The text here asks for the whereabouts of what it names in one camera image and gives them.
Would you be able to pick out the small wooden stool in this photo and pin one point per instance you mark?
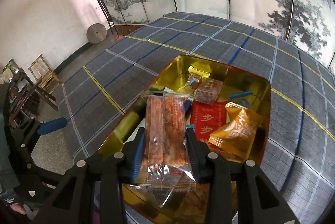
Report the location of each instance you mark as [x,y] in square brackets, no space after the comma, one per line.
[41,70]

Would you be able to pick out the red gold toffee tin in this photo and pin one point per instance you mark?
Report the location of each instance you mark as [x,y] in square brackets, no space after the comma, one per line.
[175,75]

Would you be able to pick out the orange-red clear snack bag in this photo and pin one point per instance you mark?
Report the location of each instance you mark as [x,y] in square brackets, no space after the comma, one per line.
[185,206]

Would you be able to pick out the blue snack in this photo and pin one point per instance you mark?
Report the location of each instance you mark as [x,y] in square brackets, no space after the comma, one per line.
[241,98]

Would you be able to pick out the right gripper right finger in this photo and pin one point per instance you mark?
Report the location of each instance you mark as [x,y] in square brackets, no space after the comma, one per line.
[258,201]

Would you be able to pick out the orange snack packet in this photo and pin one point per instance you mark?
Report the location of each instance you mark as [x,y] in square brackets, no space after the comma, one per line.
[237,136]

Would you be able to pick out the yellow candy packet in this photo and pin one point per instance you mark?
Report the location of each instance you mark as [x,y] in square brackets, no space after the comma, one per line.
[195,77]

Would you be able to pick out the dark wooden rack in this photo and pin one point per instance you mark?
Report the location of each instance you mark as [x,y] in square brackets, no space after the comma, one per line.
[25,97]

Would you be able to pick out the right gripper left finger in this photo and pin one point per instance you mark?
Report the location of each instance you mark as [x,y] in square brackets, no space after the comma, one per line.
[73,199]

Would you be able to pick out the clear peanut snack bag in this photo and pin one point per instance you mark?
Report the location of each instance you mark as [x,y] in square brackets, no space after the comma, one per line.
[165,161]

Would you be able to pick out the red Chinese snack pack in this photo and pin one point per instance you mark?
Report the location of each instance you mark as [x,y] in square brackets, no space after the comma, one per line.
[207,118]

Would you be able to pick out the clear nougat snack pack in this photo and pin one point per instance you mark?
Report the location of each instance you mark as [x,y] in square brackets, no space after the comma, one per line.
[208,91]

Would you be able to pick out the round millstone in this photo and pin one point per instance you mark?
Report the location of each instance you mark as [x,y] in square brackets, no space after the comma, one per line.
[96,33]

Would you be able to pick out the plaid blue tablecloth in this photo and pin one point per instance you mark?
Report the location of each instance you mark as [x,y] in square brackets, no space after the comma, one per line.
[291,90]

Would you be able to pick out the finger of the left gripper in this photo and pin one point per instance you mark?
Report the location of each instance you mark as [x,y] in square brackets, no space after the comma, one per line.
[33,128]

